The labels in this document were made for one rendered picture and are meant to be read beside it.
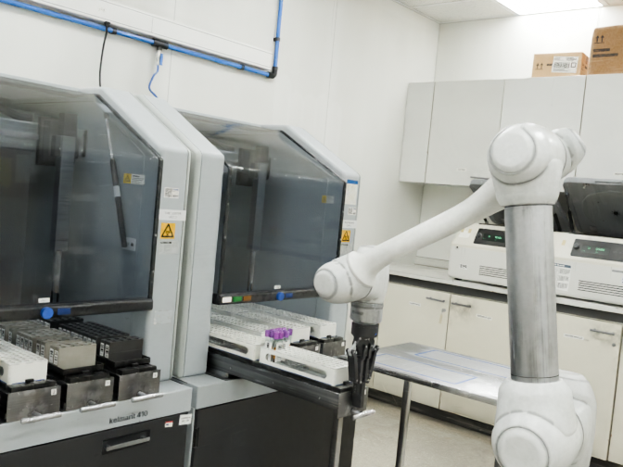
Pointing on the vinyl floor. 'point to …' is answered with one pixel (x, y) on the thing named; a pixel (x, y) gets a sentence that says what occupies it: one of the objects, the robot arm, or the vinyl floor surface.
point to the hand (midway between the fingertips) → (358, 394)
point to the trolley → (480, 376)
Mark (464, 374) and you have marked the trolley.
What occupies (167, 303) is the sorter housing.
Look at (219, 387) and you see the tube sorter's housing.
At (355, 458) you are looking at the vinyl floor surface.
